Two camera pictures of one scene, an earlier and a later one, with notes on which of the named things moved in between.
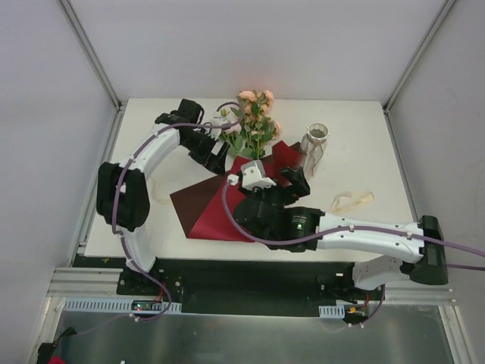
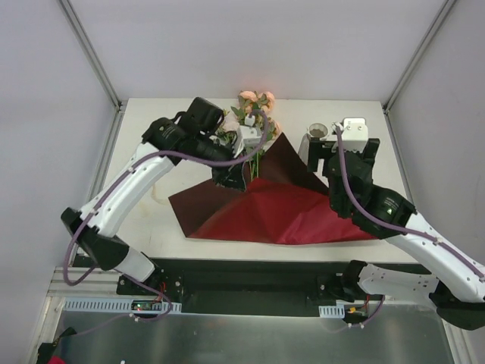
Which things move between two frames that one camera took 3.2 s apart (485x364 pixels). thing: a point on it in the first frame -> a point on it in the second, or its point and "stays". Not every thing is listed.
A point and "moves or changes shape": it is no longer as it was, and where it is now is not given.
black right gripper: x=279 y=187 -> x=318 y=150
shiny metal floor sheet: x=404 y=334 stays
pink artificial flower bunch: x=258 y=127 stays
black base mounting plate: x=255 y=287 stays
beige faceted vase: x=313 y=147 stays
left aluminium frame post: x=120 y=105 stays
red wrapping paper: x=202 y=208 moves or changes shape
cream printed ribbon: x=336 y=208 moves or changes shape
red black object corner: x=46 y=350 stays
